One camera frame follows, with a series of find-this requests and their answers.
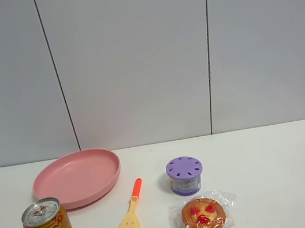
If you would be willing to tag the purple lidded air freshener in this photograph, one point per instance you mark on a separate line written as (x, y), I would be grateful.
(184, 175)

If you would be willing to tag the pink round plate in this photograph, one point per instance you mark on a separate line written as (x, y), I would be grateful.
(78, 179)

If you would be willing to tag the wrapped fruit tart pastry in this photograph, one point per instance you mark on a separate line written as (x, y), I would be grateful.
(212, 209)

